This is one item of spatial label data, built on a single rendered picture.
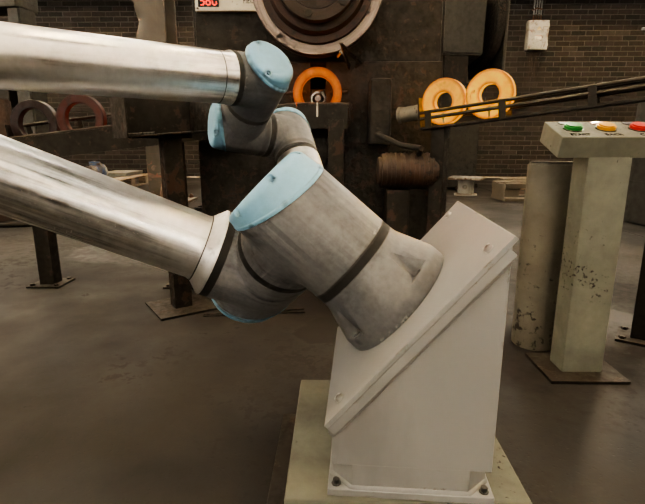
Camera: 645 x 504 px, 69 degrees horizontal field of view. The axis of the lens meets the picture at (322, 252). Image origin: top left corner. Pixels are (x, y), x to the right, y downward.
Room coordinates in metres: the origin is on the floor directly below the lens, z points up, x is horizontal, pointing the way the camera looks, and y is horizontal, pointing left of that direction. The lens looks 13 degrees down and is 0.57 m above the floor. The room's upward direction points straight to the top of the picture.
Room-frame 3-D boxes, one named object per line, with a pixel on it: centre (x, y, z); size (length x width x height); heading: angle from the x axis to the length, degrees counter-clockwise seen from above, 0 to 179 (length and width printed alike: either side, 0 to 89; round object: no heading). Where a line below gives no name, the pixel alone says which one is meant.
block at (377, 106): (1.88, -0.22, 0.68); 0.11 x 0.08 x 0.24; 179
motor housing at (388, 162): (1.73, -0.31, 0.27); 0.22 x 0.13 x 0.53; 89
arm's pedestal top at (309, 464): (0.68, -0.11, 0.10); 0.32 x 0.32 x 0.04; 89
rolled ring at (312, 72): (1.87, 0.02, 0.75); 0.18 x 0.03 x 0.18; 88
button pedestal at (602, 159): (1.12, -0.65, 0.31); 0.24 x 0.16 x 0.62; 89
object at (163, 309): (1.58, 0.52, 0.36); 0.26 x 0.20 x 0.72; 124
